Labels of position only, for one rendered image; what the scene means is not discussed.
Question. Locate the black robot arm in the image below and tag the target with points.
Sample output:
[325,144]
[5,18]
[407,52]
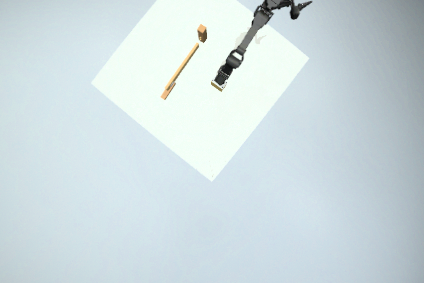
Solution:
[261,18]

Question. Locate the long tan wooden rail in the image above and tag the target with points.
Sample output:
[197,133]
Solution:
[182,65]

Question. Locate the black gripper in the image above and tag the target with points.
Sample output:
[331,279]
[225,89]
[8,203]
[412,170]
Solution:
[295,10]

